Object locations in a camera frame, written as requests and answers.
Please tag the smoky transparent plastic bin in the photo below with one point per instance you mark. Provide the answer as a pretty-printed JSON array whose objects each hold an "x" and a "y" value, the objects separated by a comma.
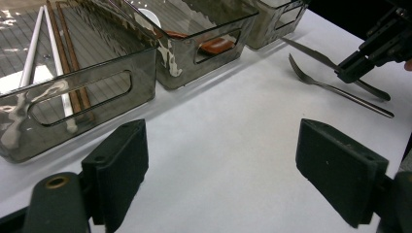
[
  {"x": 268, "y": 29},
  {"x": 142, "y": 81},
  {"x": 181, "y": 61}
]

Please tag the white chopstick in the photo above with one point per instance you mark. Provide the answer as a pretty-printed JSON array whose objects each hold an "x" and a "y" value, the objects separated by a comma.
[
  {"x": 31, "y": 48},
  {"x": 57, "y": 61}
]

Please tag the metal table knife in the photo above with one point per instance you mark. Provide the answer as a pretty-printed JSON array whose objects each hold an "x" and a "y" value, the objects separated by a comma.
[{"x": 311, "y": 53}]

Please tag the metal fork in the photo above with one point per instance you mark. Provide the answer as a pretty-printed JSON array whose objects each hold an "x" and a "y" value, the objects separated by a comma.
[{"x": 343, "y": 92}]

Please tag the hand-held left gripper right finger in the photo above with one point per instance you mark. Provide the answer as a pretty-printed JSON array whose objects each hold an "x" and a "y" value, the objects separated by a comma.
[{"x": 340, "y": 168}]

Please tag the brown wooden spoon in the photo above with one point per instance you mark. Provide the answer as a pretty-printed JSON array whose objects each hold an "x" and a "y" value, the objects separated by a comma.
[{"x": 215, "y": 46}]

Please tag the white ceramic spoon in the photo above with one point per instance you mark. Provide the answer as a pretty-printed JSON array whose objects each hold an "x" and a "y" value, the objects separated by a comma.
[{"x": 151, "y": 16}]

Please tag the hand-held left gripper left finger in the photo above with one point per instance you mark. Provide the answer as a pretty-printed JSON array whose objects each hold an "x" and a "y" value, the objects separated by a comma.
[{"x": 116, "y": 174}]

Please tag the brown wooden chopstick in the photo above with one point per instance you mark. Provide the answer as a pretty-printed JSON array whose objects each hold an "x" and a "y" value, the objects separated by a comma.
[
  {"x": 63, "y": 55},
  {"x": 72, "y": 55}
]

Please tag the white table cover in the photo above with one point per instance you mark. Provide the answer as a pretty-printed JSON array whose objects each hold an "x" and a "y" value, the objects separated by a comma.
[{"x": 226, "y": 145}]

